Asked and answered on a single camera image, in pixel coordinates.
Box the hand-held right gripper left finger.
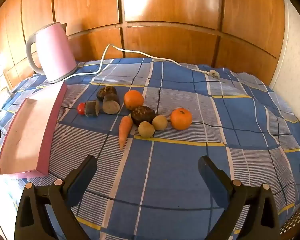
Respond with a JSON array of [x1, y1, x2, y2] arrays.
[[14, 155, 98, 240]]

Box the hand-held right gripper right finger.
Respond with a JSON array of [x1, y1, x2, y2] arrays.
[[198, 155, 282, 240]]

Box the pink tray box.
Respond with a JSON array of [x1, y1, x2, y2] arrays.
[[0, 81, 68, 179]]

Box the carrot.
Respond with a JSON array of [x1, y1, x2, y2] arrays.
[[118, 114, 133, 150]]

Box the orange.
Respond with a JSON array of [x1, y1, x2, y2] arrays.
[[124, 90, 145, 110], [170, 108, 193, 130]]

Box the small dark grater block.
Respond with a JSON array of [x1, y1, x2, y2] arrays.
[[84, 101, 100, 117]]

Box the round brown fruit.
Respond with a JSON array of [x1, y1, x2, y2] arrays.
[[152, 115, 168, 131], [138, 121, 155, 138]]

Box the cut taro root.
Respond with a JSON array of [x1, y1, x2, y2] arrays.
[[102, 94, 120, 115]]

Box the dark water chestnut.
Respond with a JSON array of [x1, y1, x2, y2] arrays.
[[97, 86, 117, 102], [131, 106, 156, 127]]

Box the blue plaid cloth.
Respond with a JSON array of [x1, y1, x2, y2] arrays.
[[0, 57, 300, 240]]

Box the silver tissue box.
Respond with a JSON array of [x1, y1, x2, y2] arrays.
[[0, 86, 12, 108]]

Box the wicker chair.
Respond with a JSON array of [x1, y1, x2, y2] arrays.
[[280, 200, 300, 235]]

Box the pink electric kettle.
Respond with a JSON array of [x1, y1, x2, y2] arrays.
[[26, 22, 78, 84]]

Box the white power cable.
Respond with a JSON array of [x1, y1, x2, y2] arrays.
[[63, 44, 222, 80]]

